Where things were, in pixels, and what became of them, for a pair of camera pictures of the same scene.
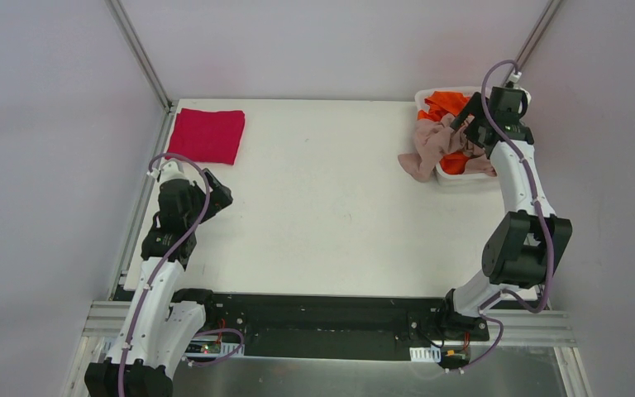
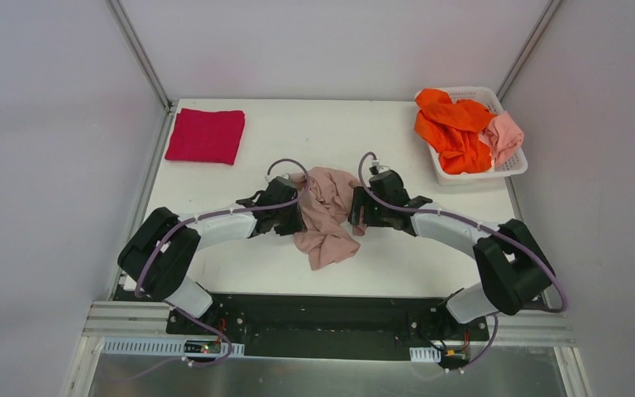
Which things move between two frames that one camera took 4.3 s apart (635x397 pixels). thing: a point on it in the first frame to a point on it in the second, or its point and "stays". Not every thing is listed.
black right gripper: x=474 y=125 to x=361 y=207
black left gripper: x=207 y=200 to x=289 y=213
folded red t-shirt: x=207 y=136 stays
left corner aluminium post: x=139 y=50 stays
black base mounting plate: x=279 y=325 stays
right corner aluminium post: x=533 y=37 stays
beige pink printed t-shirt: x=434 y=138 to x=298 y=177
